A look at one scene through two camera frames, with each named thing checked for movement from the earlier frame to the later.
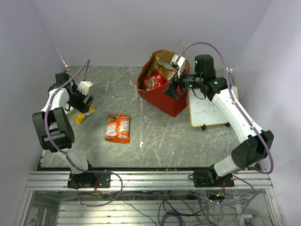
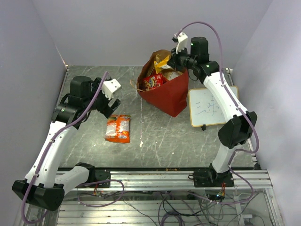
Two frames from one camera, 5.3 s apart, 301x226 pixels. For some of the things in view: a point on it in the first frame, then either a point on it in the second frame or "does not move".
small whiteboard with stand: (203, 112) does not move
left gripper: (82, 106) -> (105, 108)
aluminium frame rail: (54, 180) does not move
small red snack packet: (152, 82) does not move
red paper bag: (156, 96) does not move
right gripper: (172, 91) -> (172, 62)
